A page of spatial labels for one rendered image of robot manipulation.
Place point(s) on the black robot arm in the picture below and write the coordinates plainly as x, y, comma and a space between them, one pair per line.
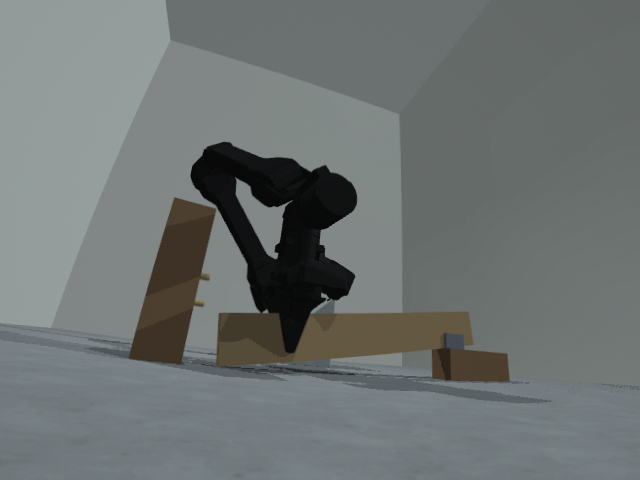
318, 199

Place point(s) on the long wooden rail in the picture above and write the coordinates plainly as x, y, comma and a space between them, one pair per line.
255, 338

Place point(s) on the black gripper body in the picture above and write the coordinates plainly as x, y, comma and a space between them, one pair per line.
298, 270

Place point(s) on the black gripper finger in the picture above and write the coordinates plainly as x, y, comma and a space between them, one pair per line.
294, 310
271, 304

